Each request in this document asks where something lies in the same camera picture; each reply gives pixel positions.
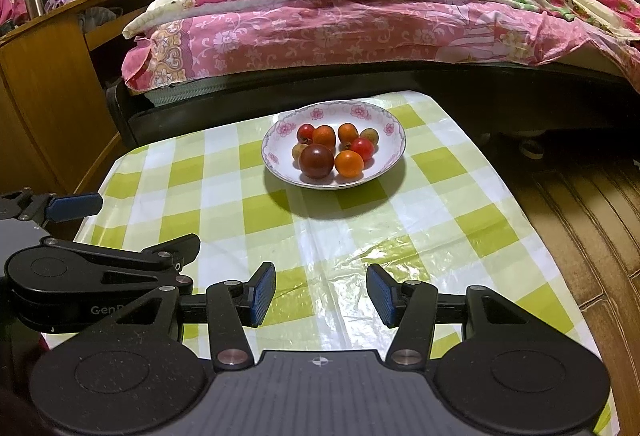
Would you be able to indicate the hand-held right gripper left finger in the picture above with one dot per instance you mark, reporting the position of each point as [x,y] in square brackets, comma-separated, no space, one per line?
[265,293]

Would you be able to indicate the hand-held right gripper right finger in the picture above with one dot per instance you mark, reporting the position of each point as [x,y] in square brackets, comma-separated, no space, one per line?
[381,293]

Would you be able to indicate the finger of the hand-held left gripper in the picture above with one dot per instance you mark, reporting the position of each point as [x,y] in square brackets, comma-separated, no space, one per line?
[75,207]
[165,251]

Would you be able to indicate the brown longan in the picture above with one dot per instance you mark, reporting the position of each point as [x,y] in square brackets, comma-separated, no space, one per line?
[370,135]
[298,150]

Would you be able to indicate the white floral rim plate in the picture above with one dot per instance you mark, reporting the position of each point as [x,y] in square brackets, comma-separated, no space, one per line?
[390,140]

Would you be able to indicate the green white checked tablecloth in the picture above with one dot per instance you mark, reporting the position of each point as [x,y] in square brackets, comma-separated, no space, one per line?
[350,231]

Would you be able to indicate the brown wooden desk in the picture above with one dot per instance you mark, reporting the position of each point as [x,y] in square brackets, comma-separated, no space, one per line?
[40,105]

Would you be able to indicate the large dark red tomato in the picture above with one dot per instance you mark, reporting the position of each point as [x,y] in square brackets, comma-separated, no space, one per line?
[316,161]

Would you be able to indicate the grey mattress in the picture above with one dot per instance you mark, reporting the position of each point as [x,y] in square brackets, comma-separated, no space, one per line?
[185,89]

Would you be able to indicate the small red cherry tomato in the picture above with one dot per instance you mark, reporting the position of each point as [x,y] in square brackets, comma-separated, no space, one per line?
[305,132]

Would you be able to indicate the grey cloth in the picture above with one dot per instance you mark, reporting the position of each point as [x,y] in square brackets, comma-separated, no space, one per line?
[99,19]

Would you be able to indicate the purple cloth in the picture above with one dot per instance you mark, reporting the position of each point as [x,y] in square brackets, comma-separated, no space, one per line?
[60,3]

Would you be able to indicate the pink floral bedsheet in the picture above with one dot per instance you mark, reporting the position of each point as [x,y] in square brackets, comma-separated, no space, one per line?
[300,35]

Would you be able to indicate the dark bed frame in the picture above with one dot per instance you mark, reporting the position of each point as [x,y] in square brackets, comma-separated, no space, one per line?
[350,83]

